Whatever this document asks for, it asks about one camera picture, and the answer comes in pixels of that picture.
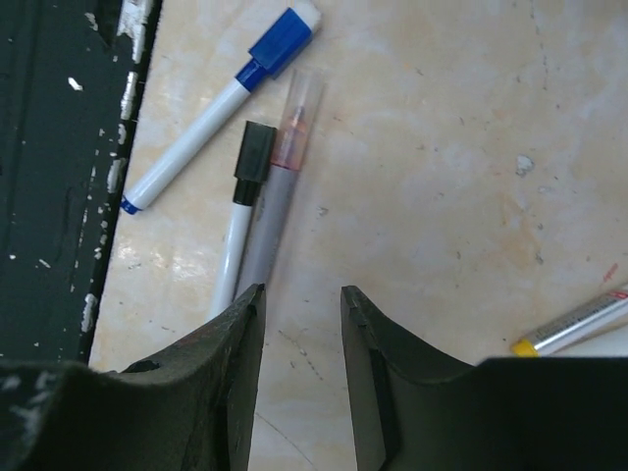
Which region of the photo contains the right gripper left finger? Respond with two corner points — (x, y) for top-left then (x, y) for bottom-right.
(1, 285), (266, 470)

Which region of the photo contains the black cap marker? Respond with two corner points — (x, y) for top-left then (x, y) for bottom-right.
(207, 121), (277, 321)

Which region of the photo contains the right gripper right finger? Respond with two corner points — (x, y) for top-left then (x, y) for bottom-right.
(340, 286), (627, 470)

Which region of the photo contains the yellow cap silver marker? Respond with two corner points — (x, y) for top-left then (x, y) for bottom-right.
(510, 285), (627, 357)

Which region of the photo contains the clear grey marker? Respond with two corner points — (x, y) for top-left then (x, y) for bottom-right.
(235, 69), (325, 295)

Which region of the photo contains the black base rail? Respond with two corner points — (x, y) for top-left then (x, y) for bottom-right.
(1, 1), (162, 362)

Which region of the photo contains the blue cap whiteboard marker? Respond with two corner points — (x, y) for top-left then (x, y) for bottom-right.
(121, 1), (322, 215)

